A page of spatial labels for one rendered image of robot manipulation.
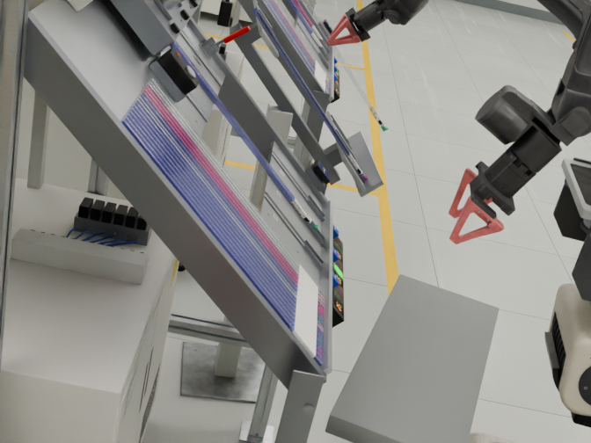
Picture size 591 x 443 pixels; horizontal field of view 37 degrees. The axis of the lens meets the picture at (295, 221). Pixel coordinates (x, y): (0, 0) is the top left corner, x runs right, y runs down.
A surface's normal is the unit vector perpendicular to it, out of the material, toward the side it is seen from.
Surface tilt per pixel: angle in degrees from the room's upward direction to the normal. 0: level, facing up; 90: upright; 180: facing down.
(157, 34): 90
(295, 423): 90
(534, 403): 0
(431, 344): 0
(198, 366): 0
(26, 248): 90
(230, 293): 90
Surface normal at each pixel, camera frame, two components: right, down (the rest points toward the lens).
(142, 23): -0.04, 0.43
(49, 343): 0.21, -0.88
